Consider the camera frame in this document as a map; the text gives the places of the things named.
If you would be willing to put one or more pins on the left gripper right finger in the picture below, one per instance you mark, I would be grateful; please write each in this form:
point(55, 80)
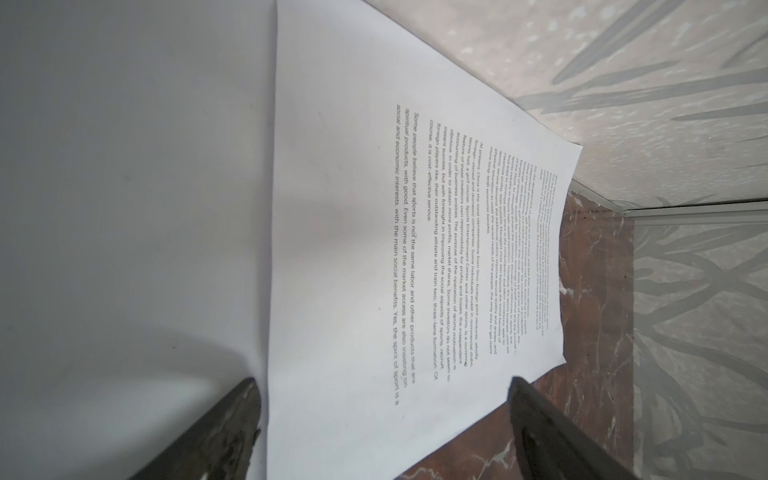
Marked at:
point(549, 446)

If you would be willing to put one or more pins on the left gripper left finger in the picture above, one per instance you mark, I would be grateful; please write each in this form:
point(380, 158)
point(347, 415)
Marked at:
point(219, 445)

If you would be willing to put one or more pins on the printed paper top back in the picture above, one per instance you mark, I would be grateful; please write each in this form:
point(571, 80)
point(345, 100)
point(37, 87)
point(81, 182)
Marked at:
point(415, 265)

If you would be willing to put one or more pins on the printed paper back underneath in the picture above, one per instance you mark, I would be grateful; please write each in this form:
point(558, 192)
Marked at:
point(136, 184)

